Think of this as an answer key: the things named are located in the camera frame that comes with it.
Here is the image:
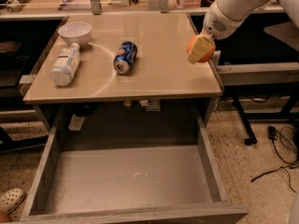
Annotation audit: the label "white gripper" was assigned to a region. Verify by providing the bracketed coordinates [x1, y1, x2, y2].
[186, 0, 242, 65]

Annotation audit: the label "orange fruit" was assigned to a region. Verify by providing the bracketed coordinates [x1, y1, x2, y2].
[186, 35, 217, 63]

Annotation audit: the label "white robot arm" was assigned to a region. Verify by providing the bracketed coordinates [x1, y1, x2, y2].
[187, 0, 299, 64]

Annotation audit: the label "grey cabinet with beige top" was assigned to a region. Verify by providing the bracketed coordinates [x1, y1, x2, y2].
[20, 12, 225, 142]

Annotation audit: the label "open grey wooden drawer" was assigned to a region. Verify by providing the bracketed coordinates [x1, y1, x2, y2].
[21, 104, 248, 224]

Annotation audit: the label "blue soda can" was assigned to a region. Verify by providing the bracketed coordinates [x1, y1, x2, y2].
[113, 41, 137, 75]

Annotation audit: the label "black table leg with caster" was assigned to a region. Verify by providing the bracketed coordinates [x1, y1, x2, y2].
[233, 94, 257, 146]

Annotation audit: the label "white ceramic bowl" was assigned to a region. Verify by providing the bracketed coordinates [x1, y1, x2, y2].
[58, 21, 92, 47]

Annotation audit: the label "clear plastic water bottle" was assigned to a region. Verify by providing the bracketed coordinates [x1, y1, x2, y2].
[50, 43, 80, 87]

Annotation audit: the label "black coiled tool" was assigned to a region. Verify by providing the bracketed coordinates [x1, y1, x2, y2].
[7, 0, 31, 13]

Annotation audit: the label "white perforated clog shoe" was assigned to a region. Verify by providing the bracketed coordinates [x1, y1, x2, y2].
[0, 188, 26, 215]

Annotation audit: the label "black floor cables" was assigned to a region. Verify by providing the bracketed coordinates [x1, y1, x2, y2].
[250, 125, 299, 194]

